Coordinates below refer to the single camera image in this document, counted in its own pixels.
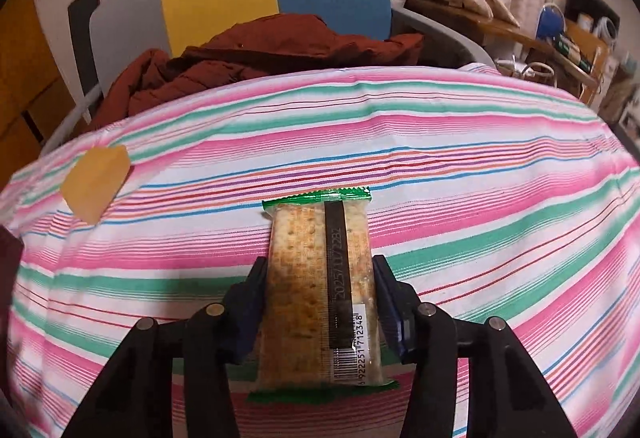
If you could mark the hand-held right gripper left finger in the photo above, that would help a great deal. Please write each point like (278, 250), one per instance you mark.
(250, 313)

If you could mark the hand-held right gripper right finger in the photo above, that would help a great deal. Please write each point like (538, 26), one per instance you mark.
(392, 318)

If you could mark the green cracker packet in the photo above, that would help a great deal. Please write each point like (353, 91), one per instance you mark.
(300, 298)

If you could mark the dark brown box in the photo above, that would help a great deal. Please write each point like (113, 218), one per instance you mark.
(9, 268)

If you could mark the striped tablecloth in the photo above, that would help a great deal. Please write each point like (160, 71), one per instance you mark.
(450, 168)

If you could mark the yellow flat block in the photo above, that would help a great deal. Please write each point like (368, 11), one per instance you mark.
(95, 188)

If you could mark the red-brown jacket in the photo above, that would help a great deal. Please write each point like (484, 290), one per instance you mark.
(275, 48)

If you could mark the white bag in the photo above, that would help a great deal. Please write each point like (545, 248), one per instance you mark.
(530, 68)

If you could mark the wooden side table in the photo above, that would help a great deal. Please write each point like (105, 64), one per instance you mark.
(450, 13)

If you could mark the wooden shelf rack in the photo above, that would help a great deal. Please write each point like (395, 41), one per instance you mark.
(585, 48)

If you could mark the wooden cabinet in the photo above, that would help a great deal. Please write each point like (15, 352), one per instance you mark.
(25, 68)

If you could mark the blue container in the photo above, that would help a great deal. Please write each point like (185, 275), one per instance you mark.
(550, 21)

